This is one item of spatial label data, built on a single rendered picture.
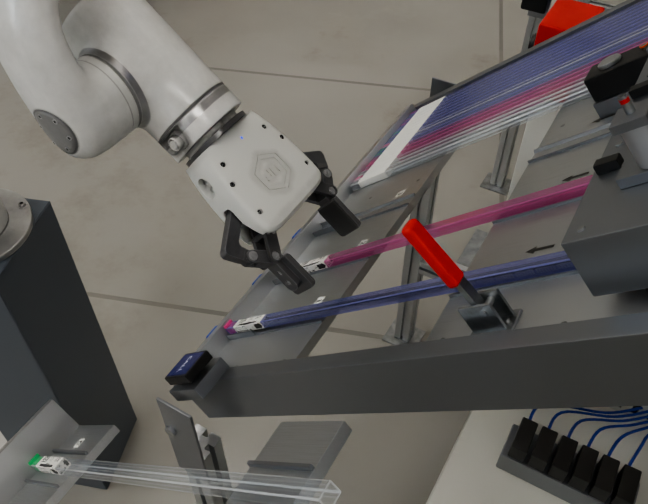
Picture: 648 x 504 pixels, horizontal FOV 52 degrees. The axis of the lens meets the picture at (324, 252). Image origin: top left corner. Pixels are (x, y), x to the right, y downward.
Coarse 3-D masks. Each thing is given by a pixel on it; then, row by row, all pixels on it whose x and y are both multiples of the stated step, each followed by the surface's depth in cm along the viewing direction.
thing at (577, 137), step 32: (576, 128) 72; (608, 128) 67; (544, 160) 71; (576, 160) 66; (512, 192) 69; (512, 224) 63; (544, 224) 60; (480, 256) 62; (512, 256) 59; (480, 288) 58; (512, 288) 54; (544, 288) 52; (576, 288) 49; (448, 320) 57; (544, 320) 48; (576, 320) 46
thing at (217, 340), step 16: (384, 144) 115; (368, 160) 111; (352, 176) 108; (352, 192) 107; (320, 224) 101; (304, 240) 99; (256, 288) 91; (272, 288) 93; (240, 304) 89; (256, 304) 91; (224, 320) 88; (208, 336) 86; (224, 336) 87
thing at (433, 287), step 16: (544, 256) 53; (560, 256) 52; (464, 272) 59; (480, 272) 57; (496, 272) 56; (512, 272) 54; (528, 272) 53; (544, 272) 53; (560, 272) 52; (400, 288) 64; (416, 288) 62; (432, 288) 61; (448, 288) 60; (320, 304) 74; (336, 304) 71; (352, 304) 69; (368, 304) 67; (384, 304) 66; (272, 320) 79; (288, 320) 77; (304, 320) 76
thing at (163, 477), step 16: (32, 464) 74; (64, 464) 67; (80, 464) 64; (96, 464) 62; (112, 464) 59; (128, 464) 57; (112, 480) 59; (128, 480) 56; (144, 480) 53; (160, 480) 51; (176, 480) 49; (192, 480) 48; (208, 480) 46; (224, 480) 45; (240, 480) 44; (256, 480) 42; (272, 480) 41; (288, 480) 40; (304, 480) 39; (320, 480) 38; (224, 496) 45; (240, 496) 43; (256, 496) 42; (272, 496) 40; (288, 496) 39; (304, 496) 38; (320, 496) 37; (336, 496) 38
